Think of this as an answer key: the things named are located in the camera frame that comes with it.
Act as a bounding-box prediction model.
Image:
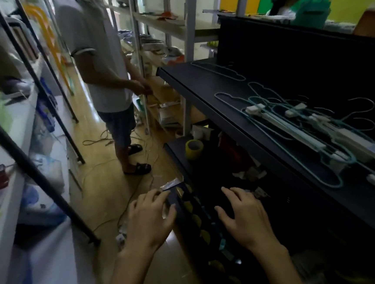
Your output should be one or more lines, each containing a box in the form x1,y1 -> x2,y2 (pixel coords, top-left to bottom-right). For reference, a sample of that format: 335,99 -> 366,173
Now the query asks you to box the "person's right hand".
213,182 -> 285,259

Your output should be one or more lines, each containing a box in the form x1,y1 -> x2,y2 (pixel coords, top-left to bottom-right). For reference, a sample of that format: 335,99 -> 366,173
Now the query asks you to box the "person's left hand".
118,187 -> 181,256

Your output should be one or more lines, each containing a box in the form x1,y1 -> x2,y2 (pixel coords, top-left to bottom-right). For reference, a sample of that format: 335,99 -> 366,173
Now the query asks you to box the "pile of mixed hangers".
190,45 -> 375,202

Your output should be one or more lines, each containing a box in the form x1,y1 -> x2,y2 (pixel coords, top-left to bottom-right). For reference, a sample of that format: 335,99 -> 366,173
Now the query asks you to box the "yellow tape roll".
184,138 -> 206,161

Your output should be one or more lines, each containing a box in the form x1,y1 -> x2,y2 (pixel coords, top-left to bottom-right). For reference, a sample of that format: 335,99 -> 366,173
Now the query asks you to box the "black back panel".
214,0 -> 375,163

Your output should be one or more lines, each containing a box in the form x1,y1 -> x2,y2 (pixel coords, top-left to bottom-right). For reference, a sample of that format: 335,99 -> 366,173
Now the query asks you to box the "yellow plastic stool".
23,0 -> 74,99

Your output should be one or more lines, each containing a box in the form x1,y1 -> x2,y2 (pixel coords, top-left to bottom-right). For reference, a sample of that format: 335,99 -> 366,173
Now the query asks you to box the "white metal shelf rack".
103,0 -> 265,144

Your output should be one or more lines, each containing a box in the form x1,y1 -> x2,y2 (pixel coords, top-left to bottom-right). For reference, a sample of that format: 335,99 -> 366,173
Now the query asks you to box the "dark-post storage rack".
0,0 -> 106,284

